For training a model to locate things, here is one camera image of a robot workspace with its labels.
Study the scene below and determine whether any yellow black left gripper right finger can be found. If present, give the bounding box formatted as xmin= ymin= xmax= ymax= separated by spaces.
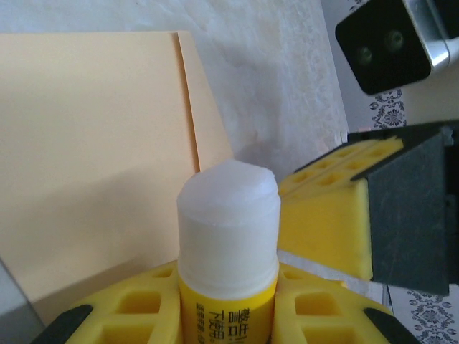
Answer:
xmin=273 ymin=264 xmax=421 ymax=344

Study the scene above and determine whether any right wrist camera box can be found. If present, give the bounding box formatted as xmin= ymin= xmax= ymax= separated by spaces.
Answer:
xmin=334 ymin=0 xmax=459 ymax=96

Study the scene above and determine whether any manila paper envelope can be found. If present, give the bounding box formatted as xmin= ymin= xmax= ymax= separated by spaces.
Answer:
xmin=0 ymin=31 xmax=235 ymax=329

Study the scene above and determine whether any yellow glue stick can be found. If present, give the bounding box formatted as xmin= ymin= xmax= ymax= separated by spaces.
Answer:
xmin=176 ymin=159 xmax=281 ymax=344

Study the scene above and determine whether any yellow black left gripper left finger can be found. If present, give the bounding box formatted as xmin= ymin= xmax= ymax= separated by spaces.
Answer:
xmin=35 ymin=260 xmax=183 ymax=344

